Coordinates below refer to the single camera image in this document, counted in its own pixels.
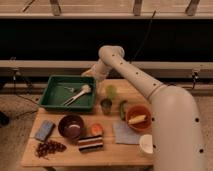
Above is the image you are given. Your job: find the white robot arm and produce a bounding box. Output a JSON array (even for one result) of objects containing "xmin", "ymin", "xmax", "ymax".
[{"xmin": 86, "ymin": 45, "xmax": 206, "ymax": 171}]

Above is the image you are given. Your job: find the light green plastic cup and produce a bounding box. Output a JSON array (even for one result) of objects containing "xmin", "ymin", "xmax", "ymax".
[{"xmin": 105, "ymin": 85, "xmax": 117, "ymax": 100}]

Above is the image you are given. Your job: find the metal cup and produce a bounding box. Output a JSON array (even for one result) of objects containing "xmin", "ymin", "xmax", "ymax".
[{"xmin": 100, "ymin": 98, "xmax": 112, "ymax": 115}]

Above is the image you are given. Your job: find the white cup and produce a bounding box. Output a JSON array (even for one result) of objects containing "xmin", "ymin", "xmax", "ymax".
[{"xmin": 139, "ymin": 134, "xmax": 153, "ymax": 156}]

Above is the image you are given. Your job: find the small metal fork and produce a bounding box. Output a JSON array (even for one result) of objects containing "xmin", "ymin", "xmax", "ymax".
[{"xmin": 64, "ymin": 87, "xmax": 75, "ymax": 92}]

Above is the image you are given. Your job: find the green plastic tray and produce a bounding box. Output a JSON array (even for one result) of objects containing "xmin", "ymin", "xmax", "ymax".
[{"xmin": 39, "ymin": 75, "xmax": 96, "ymax": 111}]

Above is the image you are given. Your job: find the green cucumber toy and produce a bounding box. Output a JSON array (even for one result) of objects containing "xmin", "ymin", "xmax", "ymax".
[{"xmin": 119, "ymin": 100, "xmax": 127, "ymax": 121}]

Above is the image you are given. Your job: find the orange plastic bowl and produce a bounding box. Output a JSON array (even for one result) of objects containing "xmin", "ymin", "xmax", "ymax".
[{"xmin": 126, "ymin": 105, "xmax": 151, "ymax": 132}]

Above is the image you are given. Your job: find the orange round toy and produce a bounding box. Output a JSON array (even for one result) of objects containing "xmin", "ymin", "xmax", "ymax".
[{"xmin": 90, "ymin": 123, "xmax": 104, "ymax": 136}]

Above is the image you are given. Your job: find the dark red bowl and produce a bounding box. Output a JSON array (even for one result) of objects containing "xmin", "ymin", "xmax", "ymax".
[{"xmin": 58, "ymin": 115, "xmax": 85, "ymax": 141}]

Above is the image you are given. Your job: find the wooden table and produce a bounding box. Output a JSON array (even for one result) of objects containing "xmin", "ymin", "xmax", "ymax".
[{"xmin": 21, "ymin": 79, "xmax": 153, "ymax": 167}]

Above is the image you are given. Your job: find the yellow corn toy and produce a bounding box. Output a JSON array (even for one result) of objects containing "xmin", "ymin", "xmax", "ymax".
[{"xmin": 128, "ymin": 115, "xmax": 146, "ymax": 125}]

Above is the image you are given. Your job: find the grey cloth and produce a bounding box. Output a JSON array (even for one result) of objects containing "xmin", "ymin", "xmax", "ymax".
[{"xmin": 113, "ymin": 121, "xmax": 140, "ymax": 145}]

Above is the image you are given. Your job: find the striped brown white block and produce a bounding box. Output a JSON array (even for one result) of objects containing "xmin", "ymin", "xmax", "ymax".
[{"xmin": 78, "ymin": 136, "xmax": 104, "ymax": 152}]

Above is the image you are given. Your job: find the blue sponge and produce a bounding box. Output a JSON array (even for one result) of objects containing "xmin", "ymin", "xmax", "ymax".
[{"xmin": 34, "ymin": 120, "xmax": 55, "ymax": 142}]

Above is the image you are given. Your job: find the brown grape bunch toy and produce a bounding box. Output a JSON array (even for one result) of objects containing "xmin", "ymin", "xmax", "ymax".
[{"xmin": 35, "ymin": 140, "xmax": 67, "ymax": 157}]

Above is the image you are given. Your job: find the black cable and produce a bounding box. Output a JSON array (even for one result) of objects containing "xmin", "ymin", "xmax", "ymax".
[{"xmin": 129, "ymin": 10, "xmax": 157, "ymax": 64}]

